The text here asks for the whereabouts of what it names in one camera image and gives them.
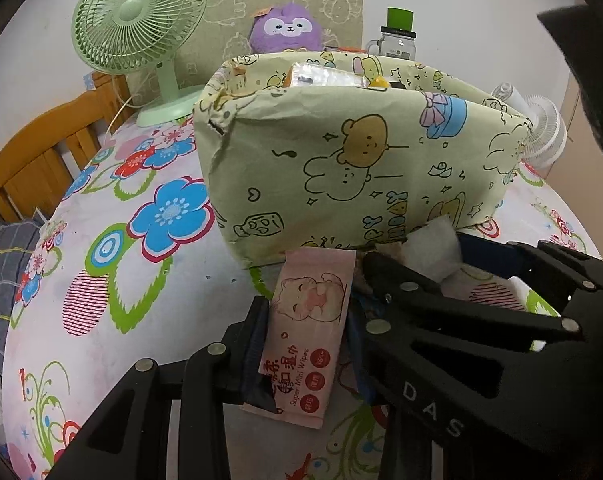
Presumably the clear plastic packet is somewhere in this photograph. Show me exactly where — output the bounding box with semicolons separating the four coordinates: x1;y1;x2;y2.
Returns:
286;62;370;90

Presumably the floral tablecloth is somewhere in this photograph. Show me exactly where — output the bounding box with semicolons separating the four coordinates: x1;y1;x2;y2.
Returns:
2;105;603;480

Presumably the pink wet wipes packet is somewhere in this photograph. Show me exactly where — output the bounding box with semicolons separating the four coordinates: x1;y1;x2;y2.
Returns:
239;249;357;431

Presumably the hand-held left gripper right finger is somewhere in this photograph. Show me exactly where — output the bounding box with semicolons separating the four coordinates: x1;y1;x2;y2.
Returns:
349;305;557;480

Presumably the glass jar with green lid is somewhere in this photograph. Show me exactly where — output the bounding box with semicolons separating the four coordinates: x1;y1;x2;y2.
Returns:
365;7;418;58

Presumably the green desk fan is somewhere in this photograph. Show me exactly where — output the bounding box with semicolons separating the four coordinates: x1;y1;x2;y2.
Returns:
72;0;210;128

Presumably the wooden bed headboard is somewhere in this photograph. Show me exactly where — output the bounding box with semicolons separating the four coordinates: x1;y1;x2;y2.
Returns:
0;71;132;223

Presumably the white standing fan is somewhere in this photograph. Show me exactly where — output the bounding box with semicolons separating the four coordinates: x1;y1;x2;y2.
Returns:
491;82;568;171

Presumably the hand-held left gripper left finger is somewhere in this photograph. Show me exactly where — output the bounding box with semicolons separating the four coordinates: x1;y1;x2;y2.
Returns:
46;296;278;480

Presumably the purple plush toy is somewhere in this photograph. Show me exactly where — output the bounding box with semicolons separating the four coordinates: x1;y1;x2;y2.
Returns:
249;1;326;54

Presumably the white fan cable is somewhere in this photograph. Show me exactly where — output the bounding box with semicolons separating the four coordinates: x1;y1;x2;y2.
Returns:
104;72;152;136

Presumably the yellow-green printed fabric storage box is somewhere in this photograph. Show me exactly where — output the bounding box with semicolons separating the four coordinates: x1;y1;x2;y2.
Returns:
192;50;535;271

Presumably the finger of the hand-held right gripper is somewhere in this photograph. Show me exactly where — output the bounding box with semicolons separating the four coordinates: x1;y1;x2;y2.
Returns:
456;232;603;321
364;252;581;345

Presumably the grey plaid pillow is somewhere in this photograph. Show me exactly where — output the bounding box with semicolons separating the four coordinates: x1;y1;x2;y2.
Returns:
0;212;45;361

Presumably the white tissue pack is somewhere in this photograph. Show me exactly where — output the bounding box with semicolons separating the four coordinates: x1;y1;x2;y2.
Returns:
404;217;467;283

